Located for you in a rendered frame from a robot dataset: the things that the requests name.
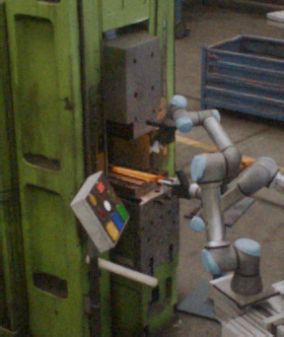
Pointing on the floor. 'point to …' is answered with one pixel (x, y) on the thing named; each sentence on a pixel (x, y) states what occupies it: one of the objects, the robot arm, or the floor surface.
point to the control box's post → (95, 287)
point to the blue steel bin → (245, 76)
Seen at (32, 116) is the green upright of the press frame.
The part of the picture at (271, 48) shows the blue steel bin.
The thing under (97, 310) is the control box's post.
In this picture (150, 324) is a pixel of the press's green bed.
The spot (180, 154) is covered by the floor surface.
